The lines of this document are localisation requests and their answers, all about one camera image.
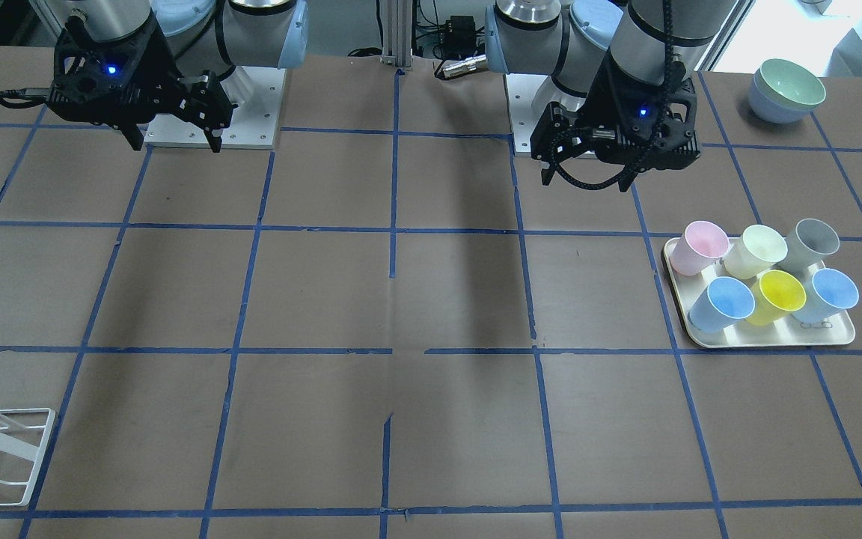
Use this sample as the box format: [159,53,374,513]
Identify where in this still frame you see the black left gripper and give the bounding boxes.
[531,57,702,193]

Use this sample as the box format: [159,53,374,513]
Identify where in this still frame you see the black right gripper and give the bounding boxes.
[48,15,233,153]

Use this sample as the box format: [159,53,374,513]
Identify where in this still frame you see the yellow plastic cup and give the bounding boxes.
[746,269,807,326]

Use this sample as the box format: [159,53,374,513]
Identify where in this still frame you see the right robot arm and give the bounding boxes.
[42,1,309,152]

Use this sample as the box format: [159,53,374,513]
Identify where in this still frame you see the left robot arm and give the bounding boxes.
[485,1,736,192]

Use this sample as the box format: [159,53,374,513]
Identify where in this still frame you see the pink plastic cup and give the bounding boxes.
[670,219,731,276]

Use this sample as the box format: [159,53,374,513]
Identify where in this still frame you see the cream plastic cup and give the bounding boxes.
[723,225,788,280]

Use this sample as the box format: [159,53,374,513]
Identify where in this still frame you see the grey plastic cup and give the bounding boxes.
[777,218,840,272]

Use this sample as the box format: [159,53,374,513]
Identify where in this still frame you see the blue plastic cup far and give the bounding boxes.
[791,267,860,324]

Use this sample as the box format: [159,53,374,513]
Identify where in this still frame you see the blue bowl underneath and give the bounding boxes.
[747,73,815,125]

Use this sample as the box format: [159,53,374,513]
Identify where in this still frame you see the green bowl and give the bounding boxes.
[754,58,827,112]

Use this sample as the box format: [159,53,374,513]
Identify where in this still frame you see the cream plastic tray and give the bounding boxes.
[661,238,856,349]

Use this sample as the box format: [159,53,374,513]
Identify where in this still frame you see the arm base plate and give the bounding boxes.
[144,66,290,150]
[505,74,586,157]

